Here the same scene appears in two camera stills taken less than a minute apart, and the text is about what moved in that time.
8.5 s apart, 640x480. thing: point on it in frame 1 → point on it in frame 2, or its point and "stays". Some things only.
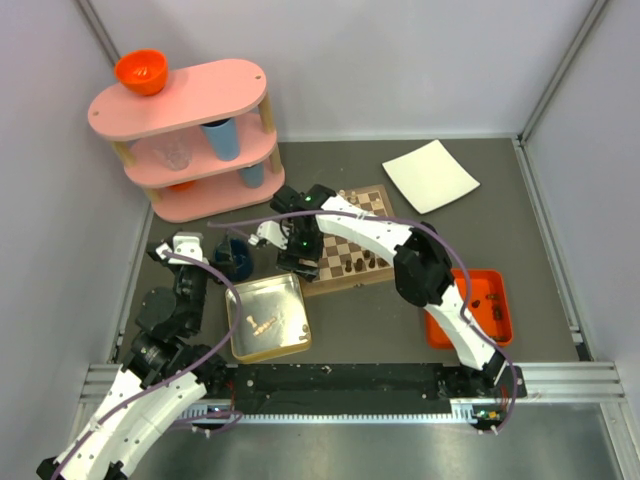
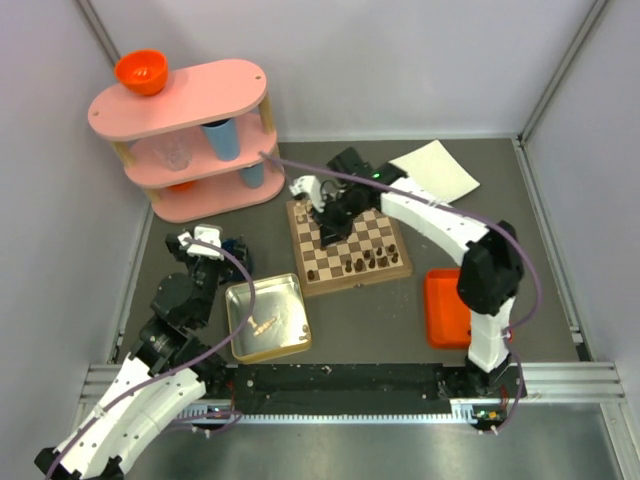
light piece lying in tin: (264, 326) stays
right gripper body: (301, 246) → (339, 214)
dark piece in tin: (306, 330) stays
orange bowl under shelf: (187, 186) stays
